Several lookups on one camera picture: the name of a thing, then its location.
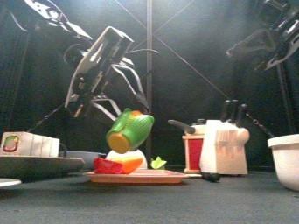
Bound green toy corn husk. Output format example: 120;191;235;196
105;108;155;151

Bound yellow toy corn cob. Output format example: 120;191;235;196
106;109;144;155

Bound blue-gray toy bowl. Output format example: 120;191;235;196
60;150;108;171

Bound red toy tomato piece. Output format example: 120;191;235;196
92;157;126;175

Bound orange toy fruit piece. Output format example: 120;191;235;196
109;155;145;175

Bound black toy frying pan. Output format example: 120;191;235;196
167;117;208;136

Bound white sushi roll toy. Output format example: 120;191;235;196
0;130;61;158

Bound green toy leaf piece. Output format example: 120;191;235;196
149;156;168;171

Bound gray square plate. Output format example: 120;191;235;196
0;154;86;182

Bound pink cutting board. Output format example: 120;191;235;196
81;168;191;185

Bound red wooden toy stove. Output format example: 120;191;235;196
181;133;205;175

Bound white toy knife block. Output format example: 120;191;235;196
199;118;251;177

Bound white deep bowl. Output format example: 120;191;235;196
265;133;299;193

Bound small white round plate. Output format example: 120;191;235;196
0;178;24;189

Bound thin black cable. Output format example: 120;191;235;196
126;47;160;56

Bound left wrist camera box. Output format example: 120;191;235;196
97;25;136;64

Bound thin diagonal brace wire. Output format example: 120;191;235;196
130;0;196;51
114;0;276;138

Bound vertical metal frame pole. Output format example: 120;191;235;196
144;0;155;170

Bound white toy knife black handle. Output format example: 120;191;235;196
181;171;221;184

